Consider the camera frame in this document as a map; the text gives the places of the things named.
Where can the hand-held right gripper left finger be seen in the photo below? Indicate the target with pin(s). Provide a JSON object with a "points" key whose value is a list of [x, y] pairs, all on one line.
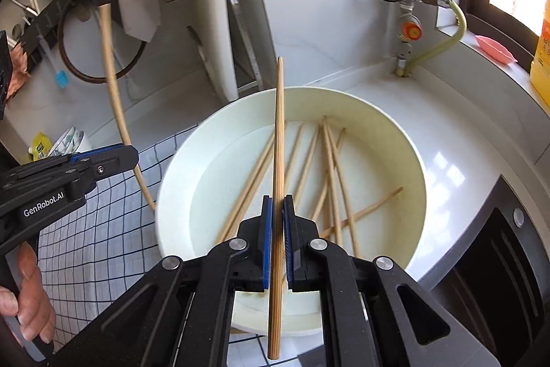
{"points": [[266, 246]]}

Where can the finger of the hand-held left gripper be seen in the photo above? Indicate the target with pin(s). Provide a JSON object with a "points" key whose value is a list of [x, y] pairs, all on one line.
{"points": [[94, 152], [116, 163]]}

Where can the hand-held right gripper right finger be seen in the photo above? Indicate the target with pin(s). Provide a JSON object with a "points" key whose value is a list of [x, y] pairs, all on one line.
{"points": [[288, 246]]}

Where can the white round basin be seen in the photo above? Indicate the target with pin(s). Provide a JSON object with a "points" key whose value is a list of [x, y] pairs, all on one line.
{"points": [[386, 143]]}

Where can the person's left hand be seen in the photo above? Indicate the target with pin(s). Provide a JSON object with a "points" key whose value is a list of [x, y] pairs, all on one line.
{"points": [[36, 307]]}

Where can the yellow green snack bag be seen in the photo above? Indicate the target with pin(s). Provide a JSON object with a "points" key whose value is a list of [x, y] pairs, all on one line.
{"points": [[41, 145]]}

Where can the black white checkered cloth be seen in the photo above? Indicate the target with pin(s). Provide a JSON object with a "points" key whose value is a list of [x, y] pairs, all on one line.
{"points": [[107, 242]]}

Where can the blue silicone brush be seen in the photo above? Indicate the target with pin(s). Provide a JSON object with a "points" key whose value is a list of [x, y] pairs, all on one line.
{"points": [[61, 80]]}

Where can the pink rag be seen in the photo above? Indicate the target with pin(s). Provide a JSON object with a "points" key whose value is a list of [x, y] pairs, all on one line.
{"points": [[18, 66]]}

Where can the grey dishcloth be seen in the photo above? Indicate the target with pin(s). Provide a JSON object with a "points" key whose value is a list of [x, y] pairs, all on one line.
{"points": [[137, 1]]}

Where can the metal cutting board rack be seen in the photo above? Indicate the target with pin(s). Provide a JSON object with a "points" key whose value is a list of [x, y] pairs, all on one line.
{"points": [[240, 49]]}

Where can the white cutting board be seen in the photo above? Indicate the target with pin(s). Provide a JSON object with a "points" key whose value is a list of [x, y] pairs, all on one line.
{"points": [[240, 6]]}

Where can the black gas stove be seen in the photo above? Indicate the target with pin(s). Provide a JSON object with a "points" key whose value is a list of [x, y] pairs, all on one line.
{"points": [[494, 264]]}

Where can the orange knob gas regulator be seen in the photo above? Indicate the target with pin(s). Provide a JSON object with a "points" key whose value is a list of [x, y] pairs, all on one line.
{"points": [[410, 30]]}

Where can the pink soap dish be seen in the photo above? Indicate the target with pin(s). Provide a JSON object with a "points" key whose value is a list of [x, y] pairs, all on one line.
{"points": [[494, 49]]}

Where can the yellow detergent bottle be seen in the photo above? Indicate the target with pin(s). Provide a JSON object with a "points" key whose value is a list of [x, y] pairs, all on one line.
{"points": [[542, 57]]}

